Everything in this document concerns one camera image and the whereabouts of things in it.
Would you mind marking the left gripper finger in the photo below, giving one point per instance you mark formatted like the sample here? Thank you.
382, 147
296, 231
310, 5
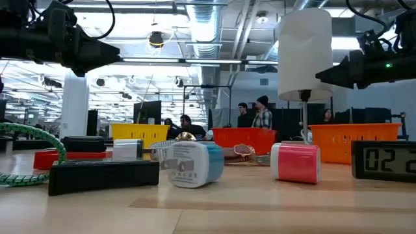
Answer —
109, 55

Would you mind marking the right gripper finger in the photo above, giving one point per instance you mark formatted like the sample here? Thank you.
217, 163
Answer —
338, 73

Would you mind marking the black digital clock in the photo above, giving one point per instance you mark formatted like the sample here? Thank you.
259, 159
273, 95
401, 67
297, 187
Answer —
383, 161

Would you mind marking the small black stapler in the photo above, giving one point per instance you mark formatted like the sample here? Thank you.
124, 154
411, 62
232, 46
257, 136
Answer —
83, 144

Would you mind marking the gold link watch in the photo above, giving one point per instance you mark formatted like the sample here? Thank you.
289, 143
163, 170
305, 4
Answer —
186, 136

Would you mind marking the red stapler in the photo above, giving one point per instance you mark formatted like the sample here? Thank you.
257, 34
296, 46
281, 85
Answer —
45, 161

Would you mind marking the long black stapler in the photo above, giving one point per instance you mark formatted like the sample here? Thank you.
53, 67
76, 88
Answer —
104, 177

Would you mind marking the blue and white charger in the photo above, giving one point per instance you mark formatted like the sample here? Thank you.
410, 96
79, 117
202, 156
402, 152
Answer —
201, 165

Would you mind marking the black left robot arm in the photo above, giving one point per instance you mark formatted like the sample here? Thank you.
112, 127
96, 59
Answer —
19, 42

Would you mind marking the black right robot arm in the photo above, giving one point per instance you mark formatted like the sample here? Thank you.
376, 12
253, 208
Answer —
406, 65

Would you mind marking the white shade table lamp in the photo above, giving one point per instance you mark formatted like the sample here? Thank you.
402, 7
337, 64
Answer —
305, 52

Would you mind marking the person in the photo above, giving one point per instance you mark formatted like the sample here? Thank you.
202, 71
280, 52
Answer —
262, 117
327, 116
244, 118
191, 128
170, 128

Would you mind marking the black room divider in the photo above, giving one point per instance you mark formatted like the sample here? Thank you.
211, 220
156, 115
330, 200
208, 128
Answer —
364, 115
286, 120

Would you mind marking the white column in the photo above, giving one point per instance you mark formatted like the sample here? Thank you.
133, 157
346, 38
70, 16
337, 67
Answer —
74, 107

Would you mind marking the black monitor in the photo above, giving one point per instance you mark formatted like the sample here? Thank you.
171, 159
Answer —
148, 110

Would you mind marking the tall black cabinet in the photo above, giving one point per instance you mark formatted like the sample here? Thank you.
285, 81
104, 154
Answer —
92, 123

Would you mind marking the orange plastic basket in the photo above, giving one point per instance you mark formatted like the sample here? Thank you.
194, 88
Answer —
341, 143

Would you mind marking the white cup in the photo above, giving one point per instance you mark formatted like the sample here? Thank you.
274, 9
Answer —
151, 121

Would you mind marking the yellow plastic basket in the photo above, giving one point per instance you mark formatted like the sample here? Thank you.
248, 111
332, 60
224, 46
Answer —
139, 133

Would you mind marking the round ceiling fixture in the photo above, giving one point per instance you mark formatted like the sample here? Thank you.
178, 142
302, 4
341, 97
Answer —
262, 17

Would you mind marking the long ceiling light strip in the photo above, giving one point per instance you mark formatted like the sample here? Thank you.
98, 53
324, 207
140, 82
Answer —
211, 61

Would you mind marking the red plastic basket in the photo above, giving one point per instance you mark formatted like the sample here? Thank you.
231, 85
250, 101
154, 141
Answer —
243, 139

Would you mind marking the grey curtain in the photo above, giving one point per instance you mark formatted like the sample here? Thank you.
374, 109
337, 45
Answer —
224, 117

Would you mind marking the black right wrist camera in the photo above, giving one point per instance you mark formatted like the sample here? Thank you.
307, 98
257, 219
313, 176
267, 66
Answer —
370, 42

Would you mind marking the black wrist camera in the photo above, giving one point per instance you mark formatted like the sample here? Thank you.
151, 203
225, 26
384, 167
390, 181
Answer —
61, 22
370, 42

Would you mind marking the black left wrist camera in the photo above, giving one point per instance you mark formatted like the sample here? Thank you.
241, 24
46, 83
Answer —
61, 22

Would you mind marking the black ceiling camera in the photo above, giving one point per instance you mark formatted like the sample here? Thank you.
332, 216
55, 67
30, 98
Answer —
156, 39

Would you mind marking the silver ventilation duct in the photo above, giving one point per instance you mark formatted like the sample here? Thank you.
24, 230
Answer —
204, 26

